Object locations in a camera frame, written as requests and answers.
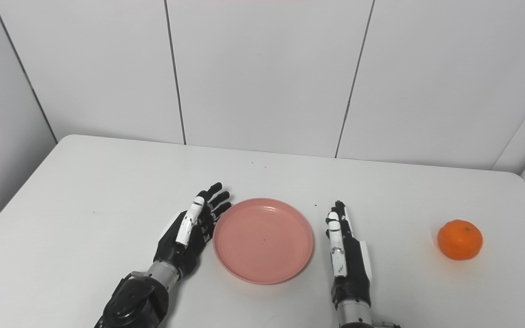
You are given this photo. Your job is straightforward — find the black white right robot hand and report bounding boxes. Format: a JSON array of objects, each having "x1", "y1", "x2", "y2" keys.
[{"x1": 326, "y1": 200, "x2": 373, "y2": 307}]

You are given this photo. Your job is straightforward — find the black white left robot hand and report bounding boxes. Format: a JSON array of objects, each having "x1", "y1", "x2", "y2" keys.
[{"x1": 154, "y1": 182, "x2": 232, "y2": 277}]

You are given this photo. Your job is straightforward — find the pink round plate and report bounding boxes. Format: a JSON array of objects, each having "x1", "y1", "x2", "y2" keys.
[{"x1": 213, "y1": 198, "x2": 314, "y2": 285}]

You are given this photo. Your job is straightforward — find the orange fruit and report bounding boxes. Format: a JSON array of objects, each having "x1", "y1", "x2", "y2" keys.
[{"x1": 437, "y1": 219, "x2": 484, "y2": 261}]

